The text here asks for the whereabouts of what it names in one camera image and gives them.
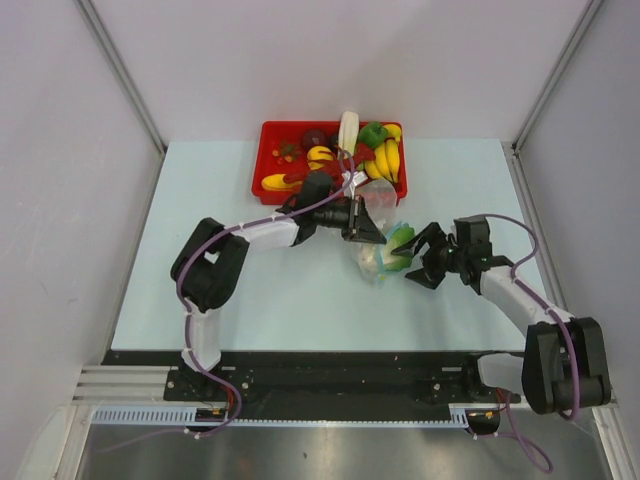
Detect yellow toy mango slice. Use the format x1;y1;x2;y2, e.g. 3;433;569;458
261;173;303;191

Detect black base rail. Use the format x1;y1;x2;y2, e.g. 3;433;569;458
102;350;524;419

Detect red toy lobster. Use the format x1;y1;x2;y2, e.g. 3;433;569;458
293;143;375;181

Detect white toy radish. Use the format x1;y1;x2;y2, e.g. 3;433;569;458
338;111;360;155

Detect green toy bell pepper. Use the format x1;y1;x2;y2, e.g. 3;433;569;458
357;121;388;150

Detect yellow toy banana bunch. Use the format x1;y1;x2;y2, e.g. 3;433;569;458
364;123;402;184

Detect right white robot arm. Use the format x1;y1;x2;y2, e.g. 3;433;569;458
392;214;612;419

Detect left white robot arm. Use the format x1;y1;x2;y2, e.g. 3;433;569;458
170;171;386;400

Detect green white toy cabbage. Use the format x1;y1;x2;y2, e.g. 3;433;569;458
356;223;415;280

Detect dark purple toy onion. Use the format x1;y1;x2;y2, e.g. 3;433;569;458
301;129;329;150

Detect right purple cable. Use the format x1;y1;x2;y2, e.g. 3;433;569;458
482;213;584;474

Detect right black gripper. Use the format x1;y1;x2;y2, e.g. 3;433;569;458
392;222;467;289

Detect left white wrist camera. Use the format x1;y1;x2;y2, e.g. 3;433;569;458
342;171;368;197

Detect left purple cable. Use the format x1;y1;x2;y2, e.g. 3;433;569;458
94;149;357;451

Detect clear zip top bag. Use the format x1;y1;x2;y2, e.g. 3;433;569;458
350;179;412;285

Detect small toy cherry tomatoes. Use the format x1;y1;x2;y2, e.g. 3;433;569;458
271;140;302;164

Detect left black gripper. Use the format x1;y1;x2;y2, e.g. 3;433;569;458
313;195;386;245

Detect red plastic tray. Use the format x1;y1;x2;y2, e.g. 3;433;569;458
251;121;408;205

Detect white slotted cable duct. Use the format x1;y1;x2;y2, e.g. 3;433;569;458
91;405;469;429

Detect purple cable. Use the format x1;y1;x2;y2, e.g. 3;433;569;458
482;213;584;474
94;149;357;451

